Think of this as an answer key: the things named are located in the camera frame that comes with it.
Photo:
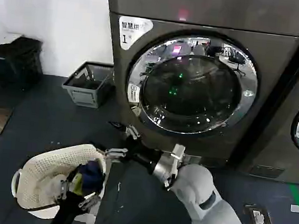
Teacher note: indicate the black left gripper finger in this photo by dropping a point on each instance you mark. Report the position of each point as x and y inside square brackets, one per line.
[87, 203]
[64, 188]

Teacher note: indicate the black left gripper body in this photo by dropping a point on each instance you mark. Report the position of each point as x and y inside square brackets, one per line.
[67, 210]

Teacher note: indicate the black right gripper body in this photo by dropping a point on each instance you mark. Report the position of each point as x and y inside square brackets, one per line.
[142, 156]

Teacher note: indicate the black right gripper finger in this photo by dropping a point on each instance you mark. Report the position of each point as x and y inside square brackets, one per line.
[116, 154]
[131, 132]

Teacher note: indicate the dark blue cloth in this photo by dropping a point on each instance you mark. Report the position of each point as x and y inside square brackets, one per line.
[92, 172]

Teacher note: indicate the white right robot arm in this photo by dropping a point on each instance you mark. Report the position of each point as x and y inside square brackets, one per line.
[200, 188]

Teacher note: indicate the white cloth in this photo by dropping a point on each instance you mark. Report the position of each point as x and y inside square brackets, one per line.
[49, 185]

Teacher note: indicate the yellow-green cloth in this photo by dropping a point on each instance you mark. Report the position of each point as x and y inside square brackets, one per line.
[78, 183]

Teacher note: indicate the white perforated laundry basket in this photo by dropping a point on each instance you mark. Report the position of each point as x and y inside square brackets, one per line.
[52, 158]

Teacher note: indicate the grey plastic crate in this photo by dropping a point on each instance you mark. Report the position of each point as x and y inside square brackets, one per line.
[83, 95]

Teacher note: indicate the round glass dryer door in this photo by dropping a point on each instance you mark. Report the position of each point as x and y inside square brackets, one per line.
[193, 95]

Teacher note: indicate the white number sticker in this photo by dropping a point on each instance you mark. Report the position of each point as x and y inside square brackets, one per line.
[132, 31]

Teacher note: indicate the white power plug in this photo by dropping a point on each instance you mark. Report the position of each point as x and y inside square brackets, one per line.
[257, 217]

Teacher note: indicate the black storage bag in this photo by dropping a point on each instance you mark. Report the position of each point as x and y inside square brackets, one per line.
[14, 62]

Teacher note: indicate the grey dryer with number sticker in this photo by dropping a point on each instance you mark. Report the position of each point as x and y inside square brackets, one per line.
[201, 13]

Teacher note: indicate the grey dryer without sticker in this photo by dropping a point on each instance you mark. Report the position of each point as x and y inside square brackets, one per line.
[280, 130]

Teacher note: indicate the black floor socket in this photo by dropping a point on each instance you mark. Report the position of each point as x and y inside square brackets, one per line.
[267, 221]

